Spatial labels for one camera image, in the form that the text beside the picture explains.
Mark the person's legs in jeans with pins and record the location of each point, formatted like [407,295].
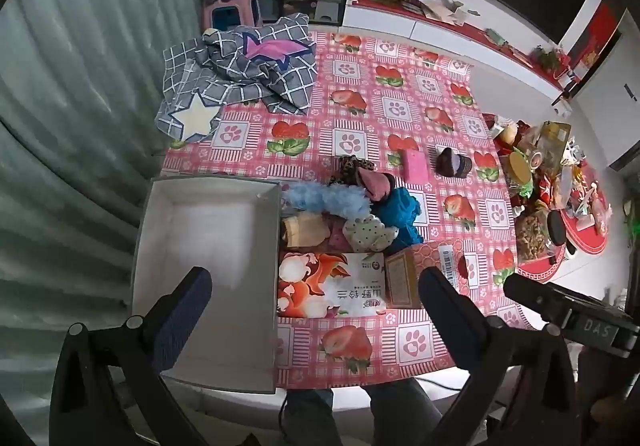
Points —
[310,411]

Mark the green snack packet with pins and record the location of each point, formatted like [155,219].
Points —
[526,188]

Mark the leopard print scrunchie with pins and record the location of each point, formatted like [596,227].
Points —
[347,166]

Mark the yellow lid jar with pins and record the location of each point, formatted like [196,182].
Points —
[519,166]

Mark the black lid nut jar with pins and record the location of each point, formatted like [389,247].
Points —
[530,236]

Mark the white polka dot scrunchie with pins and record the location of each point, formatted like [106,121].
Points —
[367,233]

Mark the teal cloth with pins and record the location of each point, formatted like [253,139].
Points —
[400,211]

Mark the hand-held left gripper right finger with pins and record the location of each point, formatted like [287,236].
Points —
[445,311]

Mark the beige sock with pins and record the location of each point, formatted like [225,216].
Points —
[305,231]

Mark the red patterned flat packet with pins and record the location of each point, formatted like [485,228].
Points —
[435,253]

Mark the small brown cardboard box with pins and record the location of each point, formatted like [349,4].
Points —
[400,276]

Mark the pink plastic stool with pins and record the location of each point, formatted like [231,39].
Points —
[247,1]

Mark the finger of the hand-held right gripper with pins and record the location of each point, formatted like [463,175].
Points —
[535,296]

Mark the white refrigerator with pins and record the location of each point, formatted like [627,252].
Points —
[615,101]

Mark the white television cabinet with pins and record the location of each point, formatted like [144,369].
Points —
[400,26]

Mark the grey checked star blanket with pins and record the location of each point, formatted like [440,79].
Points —
[250,76]

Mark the white cardboard box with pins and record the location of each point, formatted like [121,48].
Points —
[200,236]

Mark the red flowering potted plant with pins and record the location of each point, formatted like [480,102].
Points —
[550,59]

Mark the pink cloth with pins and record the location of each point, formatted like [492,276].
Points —
[377,183]

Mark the clear plastic box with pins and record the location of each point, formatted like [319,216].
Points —
[552,141]

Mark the red round tray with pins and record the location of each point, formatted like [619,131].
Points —
[590,241]

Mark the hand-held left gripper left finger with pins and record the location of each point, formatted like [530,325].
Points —
[180,316]

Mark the pink strawberry printed tablecloth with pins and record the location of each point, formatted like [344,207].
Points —
[370,101]

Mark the orange white printed flat box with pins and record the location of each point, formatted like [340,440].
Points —
[310,286]

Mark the light blue fluffy scrunchie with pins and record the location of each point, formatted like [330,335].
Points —
[325,198]

